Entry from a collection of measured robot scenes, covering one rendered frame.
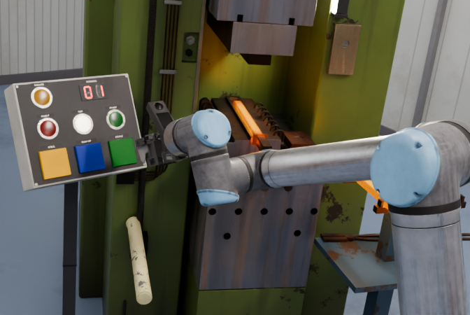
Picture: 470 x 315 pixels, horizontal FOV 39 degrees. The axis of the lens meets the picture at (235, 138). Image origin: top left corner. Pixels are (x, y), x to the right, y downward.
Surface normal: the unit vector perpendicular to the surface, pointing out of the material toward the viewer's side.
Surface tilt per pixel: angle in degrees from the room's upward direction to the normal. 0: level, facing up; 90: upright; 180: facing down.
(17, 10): 90
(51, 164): 60
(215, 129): 55
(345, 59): 90
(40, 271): 0
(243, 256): 90
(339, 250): 0
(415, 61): 90
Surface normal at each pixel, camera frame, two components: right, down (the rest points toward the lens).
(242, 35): 0.21, 0.37
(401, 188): -0.78, 0.02
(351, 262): 0.11, -0.93
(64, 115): 0.57, -0.16
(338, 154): -0.75, -0.40
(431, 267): -0.18, 0.12
